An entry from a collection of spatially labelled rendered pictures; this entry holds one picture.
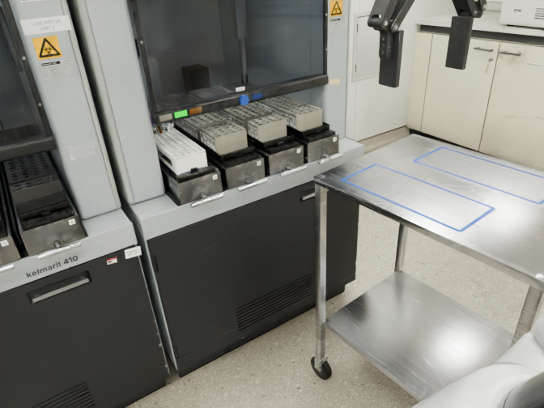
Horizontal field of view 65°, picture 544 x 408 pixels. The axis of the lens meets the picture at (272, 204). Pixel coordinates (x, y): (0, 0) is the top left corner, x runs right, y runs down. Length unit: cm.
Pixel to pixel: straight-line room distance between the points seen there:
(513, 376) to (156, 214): 99
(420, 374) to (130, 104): 111
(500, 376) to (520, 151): 279
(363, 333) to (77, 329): 86
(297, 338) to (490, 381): 140
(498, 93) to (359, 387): 218
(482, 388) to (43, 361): 119
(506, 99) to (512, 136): 24
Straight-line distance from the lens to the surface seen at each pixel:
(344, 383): 169
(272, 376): 171
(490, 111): 326
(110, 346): 145
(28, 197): 123
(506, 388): 47
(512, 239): 100
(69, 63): 117
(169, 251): 132
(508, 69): 316
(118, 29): 119
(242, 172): 132
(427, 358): 144
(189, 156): 126
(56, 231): 120
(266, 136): 142
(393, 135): 365
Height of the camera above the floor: 134
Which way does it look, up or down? 30 degrees down
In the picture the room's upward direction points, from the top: 4 degrees counter-clockwise
